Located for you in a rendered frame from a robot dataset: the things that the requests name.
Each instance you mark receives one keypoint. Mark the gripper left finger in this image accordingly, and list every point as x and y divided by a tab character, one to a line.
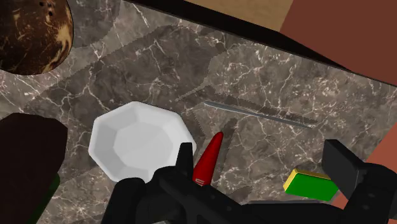
173	189

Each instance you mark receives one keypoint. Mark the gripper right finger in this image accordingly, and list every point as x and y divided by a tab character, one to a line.
356	176

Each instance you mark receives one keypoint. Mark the green and yellow sponge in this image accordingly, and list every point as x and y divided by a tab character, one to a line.
311	185

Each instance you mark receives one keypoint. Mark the red chili pepper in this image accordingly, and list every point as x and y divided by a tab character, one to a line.
210	159

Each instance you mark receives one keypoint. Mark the white octagonal bowl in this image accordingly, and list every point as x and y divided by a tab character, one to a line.
141	142

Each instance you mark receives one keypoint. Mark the thin grey metal rod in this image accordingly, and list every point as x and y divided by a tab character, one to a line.
257	114

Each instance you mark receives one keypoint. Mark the brown coconut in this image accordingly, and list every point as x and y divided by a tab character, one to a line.
32	35

